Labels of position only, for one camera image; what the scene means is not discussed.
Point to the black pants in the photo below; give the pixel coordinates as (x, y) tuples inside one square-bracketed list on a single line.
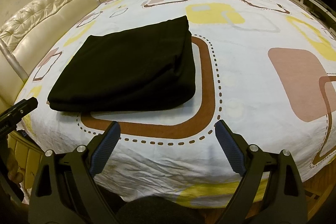
[(149, 68)]

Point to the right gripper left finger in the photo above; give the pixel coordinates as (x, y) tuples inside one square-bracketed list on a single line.
[(64, 189)]

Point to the white tv console shelf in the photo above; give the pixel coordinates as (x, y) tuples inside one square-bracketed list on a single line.
[(321, 12)]

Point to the cream tufted leather headboard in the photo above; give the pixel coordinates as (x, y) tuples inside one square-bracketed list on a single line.
[(28, 38)]

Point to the patterned white bed sheet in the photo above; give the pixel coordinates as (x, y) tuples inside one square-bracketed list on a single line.
[(265, 67)]

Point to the person left hand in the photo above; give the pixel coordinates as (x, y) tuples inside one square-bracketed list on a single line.
[(13, 169)]

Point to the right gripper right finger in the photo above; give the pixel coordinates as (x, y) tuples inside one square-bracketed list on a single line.
[(284, 200)]

